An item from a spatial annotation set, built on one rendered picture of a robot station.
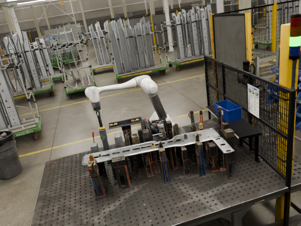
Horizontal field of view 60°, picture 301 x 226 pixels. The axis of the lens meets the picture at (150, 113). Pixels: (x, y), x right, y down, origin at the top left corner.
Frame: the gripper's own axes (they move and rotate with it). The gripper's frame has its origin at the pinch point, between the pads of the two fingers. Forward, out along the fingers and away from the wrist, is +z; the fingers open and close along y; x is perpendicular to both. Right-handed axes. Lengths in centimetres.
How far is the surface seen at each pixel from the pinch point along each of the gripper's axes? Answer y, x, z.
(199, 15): -741, 367, -58
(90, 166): 57, -11, 15
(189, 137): 33, 87, 20
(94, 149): 21.4, -10.0, 17.6
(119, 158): 51, 15, 17
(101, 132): 3.5, -0.6, 8.6
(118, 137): 21.9, 16.9, 10.1
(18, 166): -151, -170, 108
